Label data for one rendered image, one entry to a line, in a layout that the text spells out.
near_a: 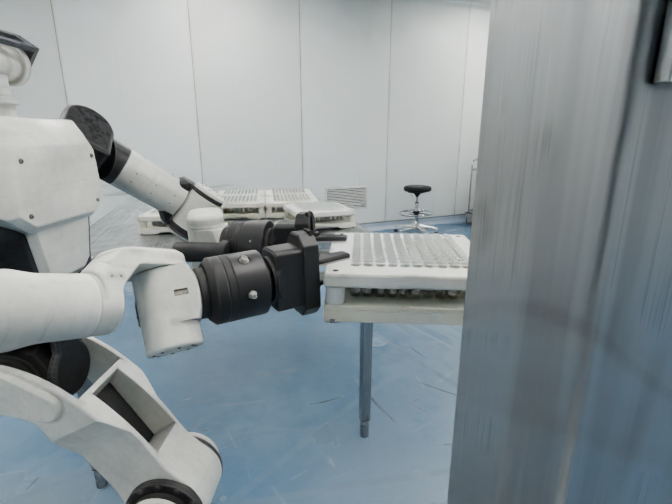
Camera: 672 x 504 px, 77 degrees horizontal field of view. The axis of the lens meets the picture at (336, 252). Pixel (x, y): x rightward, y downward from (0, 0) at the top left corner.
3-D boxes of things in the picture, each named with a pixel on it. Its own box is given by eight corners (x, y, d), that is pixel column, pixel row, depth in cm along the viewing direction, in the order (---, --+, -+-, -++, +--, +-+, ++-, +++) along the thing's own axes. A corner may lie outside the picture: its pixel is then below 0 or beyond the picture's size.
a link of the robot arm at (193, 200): (208, 263, 89) (208, 242, 107) (235, 223, 89) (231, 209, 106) (161, 236, 85) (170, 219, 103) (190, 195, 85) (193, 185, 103)
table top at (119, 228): (134, 200, 268) (133, 194, 267) (304, 194, 295) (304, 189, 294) (43, 271, 128) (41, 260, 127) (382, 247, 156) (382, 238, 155)
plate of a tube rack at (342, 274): (507, 292, 56) (509, 277, 55) (323, 287, 57) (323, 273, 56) (463, 244, 79) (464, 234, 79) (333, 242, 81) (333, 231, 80)
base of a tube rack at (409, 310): (502, 327, 57) (505, 310, 57) (323, 321, 58) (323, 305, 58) (461, 269, 81) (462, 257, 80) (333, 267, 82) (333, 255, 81)
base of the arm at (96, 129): (65, 207, 87) (10, 170, 82) (96, 180, 97) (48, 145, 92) (101, 161, 80) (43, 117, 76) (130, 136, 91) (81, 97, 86)
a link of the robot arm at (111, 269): (194, 248, 54) (91, 241, 42) (209, 316, 52) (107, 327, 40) (160, 266, 57) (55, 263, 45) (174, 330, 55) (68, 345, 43)
